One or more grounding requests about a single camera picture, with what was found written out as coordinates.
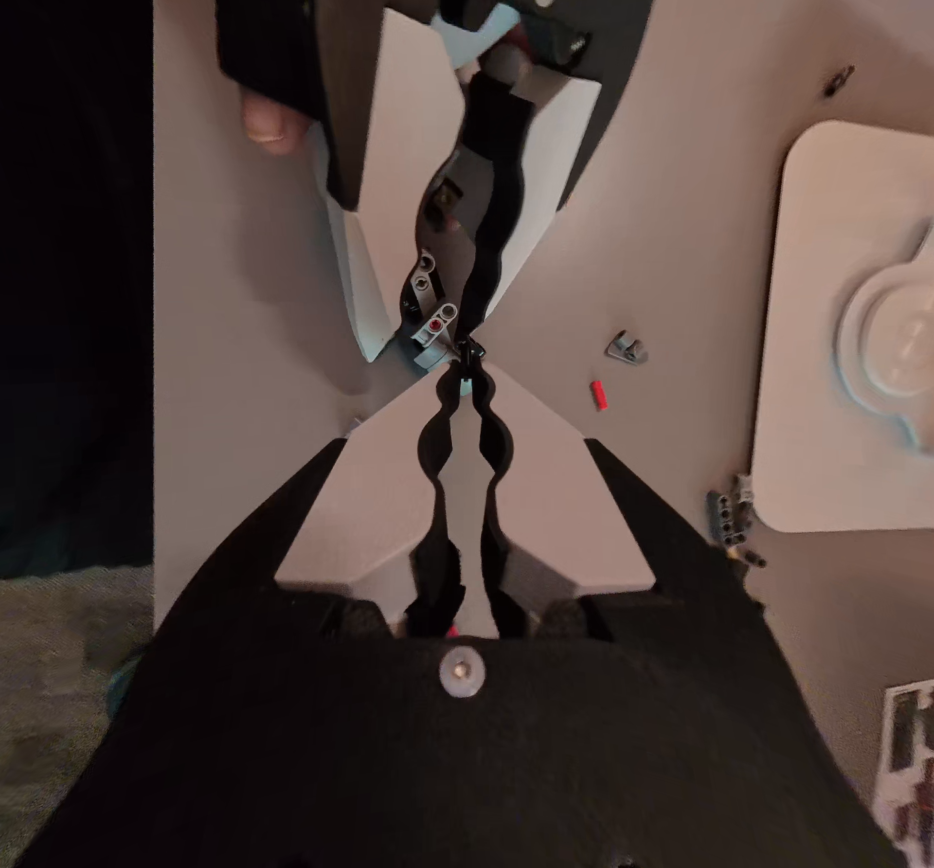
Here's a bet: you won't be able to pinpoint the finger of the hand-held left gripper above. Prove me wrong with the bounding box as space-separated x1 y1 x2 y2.
323 7 469 365
454 71 605 345

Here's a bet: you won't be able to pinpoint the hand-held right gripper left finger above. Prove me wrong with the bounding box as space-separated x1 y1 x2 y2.
274 363 468 584

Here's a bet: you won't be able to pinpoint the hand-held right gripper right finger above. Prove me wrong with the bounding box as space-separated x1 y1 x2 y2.
470 363 658 592

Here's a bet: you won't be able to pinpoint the lego pieces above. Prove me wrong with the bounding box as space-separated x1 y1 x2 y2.
704 472 769 570

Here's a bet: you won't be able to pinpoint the grey black lego assembly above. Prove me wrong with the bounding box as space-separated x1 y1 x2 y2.
396 178 486 402

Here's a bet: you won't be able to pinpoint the grey lego connector plate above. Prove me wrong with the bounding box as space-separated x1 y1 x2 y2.
604 330 650 367

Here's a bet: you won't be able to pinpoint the lego sticker sheet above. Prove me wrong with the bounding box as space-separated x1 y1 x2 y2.
872 682 934 868

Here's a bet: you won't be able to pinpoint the person's left hand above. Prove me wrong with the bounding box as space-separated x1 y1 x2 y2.
230 0 311 157

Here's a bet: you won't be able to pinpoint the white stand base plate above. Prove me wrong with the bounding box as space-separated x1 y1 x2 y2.
752 120 934 535

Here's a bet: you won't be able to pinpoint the pale stand bracket with disc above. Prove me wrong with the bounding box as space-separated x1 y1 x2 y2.
832 222 934 456

